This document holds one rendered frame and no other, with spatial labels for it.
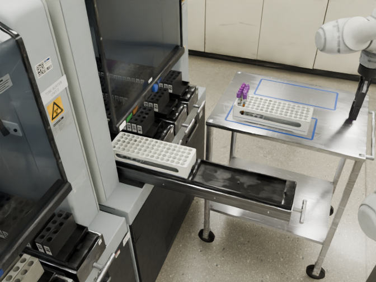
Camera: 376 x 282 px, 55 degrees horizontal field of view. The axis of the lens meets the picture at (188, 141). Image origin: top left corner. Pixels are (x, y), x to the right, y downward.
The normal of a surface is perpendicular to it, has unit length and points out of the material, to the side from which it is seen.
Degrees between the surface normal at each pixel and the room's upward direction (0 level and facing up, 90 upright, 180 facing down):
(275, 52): 90
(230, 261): 0
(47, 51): 90
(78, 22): 90
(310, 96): 0
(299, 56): 90
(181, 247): 0
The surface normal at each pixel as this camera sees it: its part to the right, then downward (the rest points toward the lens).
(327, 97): -0.01, -0.77
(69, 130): 0.94, 0.22
